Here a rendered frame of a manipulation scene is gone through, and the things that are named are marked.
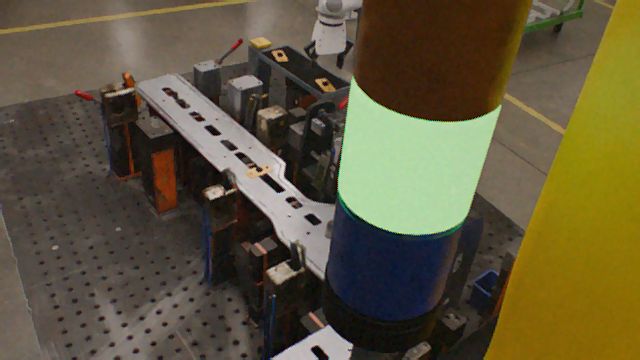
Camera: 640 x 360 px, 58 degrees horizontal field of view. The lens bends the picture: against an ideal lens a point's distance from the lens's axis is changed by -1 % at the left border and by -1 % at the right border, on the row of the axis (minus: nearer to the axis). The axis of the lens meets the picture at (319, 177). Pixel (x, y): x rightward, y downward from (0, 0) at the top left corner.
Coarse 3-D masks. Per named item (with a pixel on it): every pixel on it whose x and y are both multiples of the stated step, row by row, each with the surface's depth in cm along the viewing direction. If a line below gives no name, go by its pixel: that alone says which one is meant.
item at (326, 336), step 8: (328, 328) 132; (312, 336) 130; (320, 336) 130; (328, 336) 130; (336, 336) 130; (296, 344) 127; (304, 344) 128; (312, 344) 128; (320, 344) 128; (328, 344) 128; (336, 344) 128; (344, 344) 129; (288, 352) 126; (296, 352) 126; (304, 352) 126; (312, 352) 126; (328, 352) 126; (336, 352) 127; (344, 352) 127
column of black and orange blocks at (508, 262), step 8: (512, 248) 129; (504, 256) 129; (512, 256) 128; (504, 264) 130; (512, 264) 129; (504, 272) 131; (496, 280) 134; (504, 280) 132; (496, 288) 135; (504, 288) 133; (496, 296) 135; (488, 304) 139; (496, 304) 136; (488, 312) 140; (496, 312) 137
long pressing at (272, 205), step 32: (160, 96) 208; (192, 96) 210; (192, 128) 193; (224, 128) 195; (224, 160) 180; (256, 160) 182; (256, 192) 169; (288, 192) 170; (288, 224) 159; (320, 224) 160; (320, 256) 150
